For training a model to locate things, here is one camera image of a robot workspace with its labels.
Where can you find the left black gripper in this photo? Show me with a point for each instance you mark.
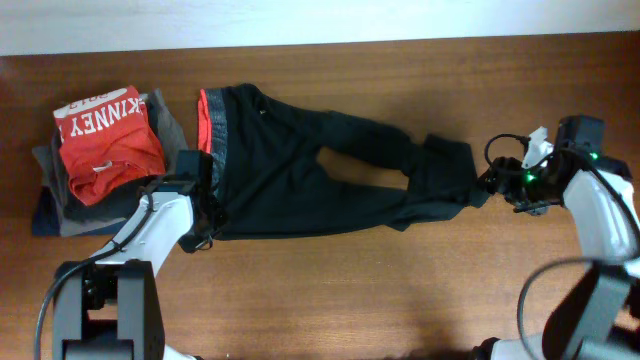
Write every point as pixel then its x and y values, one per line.
pixel 192 243

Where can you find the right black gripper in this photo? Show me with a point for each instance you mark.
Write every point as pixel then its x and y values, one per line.
pixel 503 171

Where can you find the black leggings with grey-red waistband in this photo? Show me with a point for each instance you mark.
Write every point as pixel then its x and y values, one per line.
pixel 267 178

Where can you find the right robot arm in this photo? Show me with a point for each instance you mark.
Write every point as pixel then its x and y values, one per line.
pixel 573 172

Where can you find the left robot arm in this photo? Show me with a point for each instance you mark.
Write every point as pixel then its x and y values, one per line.
pixel 107 306

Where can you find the black folded garment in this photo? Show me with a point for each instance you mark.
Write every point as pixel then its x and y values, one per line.
pixel 120 202

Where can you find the red folded t-shirt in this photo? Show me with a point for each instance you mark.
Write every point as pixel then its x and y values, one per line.
pixel 106 142

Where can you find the navy blue folded garment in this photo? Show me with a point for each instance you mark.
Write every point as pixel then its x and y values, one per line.
pixel 47 222

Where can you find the grey folded garment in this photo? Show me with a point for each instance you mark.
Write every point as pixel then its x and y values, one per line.
pixel 168 131

